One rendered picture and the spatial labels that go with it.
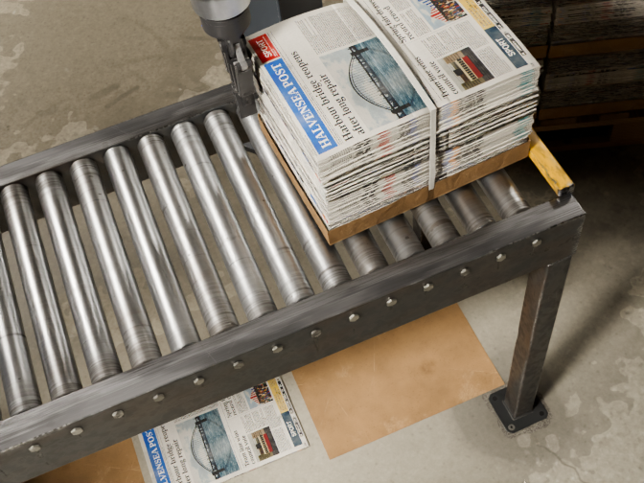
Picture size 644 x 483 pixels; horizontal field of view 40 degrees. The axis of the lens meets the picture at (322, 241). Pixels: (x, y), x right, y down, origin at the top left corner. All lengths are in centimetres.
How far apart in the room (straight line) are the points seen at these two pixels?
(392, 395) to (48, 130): 139
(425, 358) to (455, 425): 19
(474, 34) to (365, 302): 45
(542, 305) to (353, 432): 66
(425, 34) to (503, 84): 15
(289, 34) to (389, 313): 47
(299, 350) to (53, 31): 203
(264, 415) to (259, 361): 79
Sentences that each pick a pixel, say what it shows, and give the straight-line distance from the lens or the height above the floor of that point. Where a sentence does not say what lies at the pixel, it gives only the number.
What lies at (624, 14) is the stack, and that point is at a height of 50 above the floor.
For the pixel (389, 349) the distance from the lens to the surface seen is 224.
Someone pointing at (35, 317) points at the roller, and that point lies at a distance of 150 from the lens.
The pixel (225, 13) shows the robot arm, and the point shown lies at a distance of 131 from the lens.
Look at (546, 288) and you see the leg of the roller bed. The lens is 165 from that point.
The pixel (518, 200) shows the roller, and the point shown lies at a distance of 150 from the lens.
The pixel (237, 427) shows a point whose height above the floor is 1.
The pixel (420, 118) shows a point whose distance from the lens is 131.
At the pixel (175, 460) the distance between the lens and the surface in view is 219.
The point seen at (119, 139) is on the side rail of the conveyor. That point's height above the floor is 80.
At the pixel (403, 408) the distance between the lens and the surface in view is 217.
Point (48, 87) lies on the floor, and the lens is 303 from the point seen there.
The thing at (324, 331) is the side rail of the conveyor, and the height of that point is 77.
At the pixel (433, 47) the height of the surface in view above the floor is 103.
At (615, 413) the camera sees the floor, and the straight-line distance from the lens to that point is 222.
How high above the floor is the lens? 200
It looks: 56 degrees down
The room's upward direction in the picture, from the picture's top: 9 degrees counter-clockwise
